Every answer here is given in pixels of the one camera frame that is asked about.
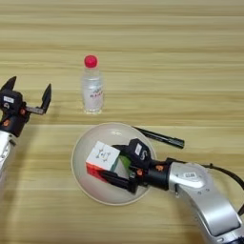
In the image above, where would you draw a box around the clear bottle with red cap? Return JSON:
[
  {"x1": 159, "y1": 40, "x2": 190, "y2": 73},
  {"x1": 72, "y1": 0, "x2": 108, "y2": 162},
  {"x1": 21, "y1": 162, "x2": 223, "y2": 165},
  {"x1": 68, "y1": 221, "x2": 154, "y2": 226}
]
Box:
[{"x1": 81, "y1": 54, "x2": 105, "y2": 114}]

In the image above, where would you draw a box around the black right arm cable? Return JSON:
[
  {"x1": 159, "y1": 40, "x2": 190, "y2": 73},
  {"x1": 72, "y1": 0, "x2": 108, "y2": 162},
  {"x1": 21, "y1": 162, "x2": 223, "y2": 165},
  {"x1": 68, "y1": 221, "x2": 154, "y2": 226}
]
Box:
[{"x1": 201, "y1": 163, "x2": 244, "y2": 217}]

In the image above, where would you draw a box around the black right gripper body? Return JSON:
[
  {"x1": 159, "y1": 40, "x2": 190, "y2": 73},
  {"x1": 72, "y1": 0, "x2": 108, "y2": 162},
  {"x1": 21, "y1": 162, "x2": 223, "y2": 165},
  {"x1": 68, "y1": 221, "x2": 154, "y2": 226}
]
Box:
[{"x1": 129, "y1": 159, "x2": 174, "y2": 192}]

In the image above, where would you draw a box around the green rectangular block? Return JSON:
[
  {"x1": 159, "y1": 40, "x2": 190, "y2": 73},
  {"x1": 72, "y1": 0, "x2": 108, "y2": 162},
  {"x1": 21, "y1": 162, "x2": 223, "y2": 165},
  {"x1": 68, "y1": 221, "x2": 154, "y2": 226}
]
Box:
[{"x1": 118, "y1": 154, "x2": 132, "y2": 179}]

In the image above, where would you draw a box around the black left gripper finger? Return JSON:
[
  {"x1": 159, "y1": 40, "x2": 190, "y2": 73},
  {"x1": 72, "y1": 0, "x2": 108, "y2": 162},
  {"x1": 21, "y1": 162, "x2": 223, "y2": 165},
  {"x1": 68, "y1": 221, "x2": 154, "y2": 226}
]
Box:
[
  {"x1": 25, "y1": 83, "x2": 52, "y2": 116},
  {"x1": 0, "y1": 75, "x2": 17, "y2": 92}
]

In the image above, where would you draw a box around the beige round plate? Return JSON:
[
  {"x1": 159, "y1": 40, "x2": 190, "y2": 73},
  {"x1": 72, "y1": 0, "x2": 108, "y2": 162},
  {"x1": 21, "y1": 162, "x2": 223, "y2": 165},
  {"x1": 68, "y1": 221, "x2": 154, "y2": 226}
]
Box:
[{"x1": 71, "y1": 122, "x2": 158, "y2": 207}]

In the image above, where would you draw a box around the black marker pen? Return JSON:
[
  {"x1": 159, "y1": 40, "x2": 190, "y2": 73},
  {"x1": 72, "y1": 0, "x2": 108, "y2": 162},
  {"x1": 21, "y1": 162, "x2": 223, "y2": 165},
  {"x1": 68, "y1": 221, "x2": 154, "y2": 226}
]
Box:
[{"x1": 132, "y1": 126, "x2": 186, "y2": 150}]

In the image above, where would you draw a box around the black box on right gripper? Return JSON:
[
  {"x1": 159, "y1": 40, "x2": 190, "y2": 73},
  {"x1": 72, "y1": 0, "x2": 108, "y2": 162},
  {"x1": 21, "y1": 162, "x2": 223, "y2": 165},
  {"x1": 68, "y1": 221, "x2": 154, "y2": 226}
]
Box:
[{"x1": 127, "y1": 137, "x2": 153, "y2": 170}]

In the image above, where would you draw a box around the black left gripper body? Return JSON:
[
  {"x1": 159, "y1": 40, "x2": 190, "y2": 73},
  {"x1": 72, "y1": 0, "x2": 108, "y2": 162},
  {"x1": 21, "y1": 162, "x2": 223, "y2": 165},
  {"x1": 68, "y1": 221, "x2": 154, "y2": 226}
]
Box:
[{"x1": 0, "y1": 106, "x2": 31, "y2": 137}]

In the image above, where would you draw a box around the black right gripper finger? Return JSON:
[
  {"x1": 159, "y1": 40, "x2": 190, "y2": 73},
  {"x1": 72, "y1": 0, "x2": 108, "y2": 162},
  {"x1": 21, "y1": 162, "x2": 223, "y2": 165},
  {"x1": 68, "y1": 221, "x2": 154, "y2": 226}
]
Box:
[
  {"x1": 112, "y1": 144, "x2": 132, "y2": 157},
  {"x1": 100, "y1": 170, "x2": 139, "y2": 194}
]

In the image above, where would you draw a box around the colourful puzzle cube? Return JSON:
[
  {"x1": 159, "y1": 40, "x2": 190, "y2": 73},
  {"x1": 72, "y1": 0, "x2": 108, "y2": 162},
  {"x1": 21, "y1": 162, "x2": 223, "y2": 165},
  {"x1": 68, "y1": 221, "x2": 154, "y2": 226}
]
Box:
[{"x1": 85, "y1": 140, "x2": 121, "y2": 183}]

